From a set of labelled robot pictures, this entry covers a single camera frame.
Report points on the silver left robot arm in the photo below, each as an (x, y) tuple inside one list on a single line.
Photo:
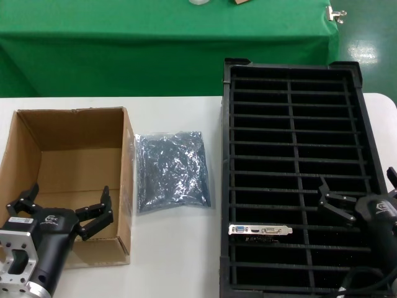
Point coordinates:
[(31, 290)]

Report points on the black slotted plastic container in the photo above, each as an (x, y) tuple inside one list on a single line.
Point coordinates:
[(263, 124)]

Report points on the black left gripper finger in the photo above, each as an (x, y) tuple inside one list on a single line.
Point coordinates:
[(94, 217), (23, 201)]

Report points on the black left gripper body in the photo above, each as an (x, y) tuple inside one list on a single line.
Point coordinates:
[(52, 226)]

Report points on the grey antistatic plastic bag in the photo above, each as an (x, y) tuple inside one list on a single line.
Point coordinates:
[(173, 174)]

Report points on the brown cardboard box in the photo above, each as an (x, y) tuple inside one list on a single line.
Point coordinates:
[(62, 139)]

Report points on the green tablecloth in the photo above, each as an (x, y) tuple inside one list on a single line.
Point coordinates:
[(155, 46)]

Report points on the clear plastic item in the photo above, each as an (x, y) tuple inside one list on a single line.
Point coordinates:
[(198, 2)]

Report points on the graphics card with silver bracket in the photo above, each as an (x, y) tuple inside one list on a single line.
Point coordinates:
[(248, 230)]

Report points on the silver metal binder clip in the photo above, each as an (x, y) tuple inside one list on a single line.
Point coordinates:
[(333, 14)]

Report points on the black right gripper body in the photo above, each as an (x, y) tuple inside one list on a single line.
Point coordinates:
[(380, 223)]

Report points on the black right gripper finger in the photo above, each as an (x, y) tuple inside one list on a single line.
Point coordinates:
[(338, 201), (394, 180)]

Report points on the small brown cardboard piece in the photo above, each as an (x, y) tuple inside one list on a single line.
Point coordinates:
[(242, 1)]

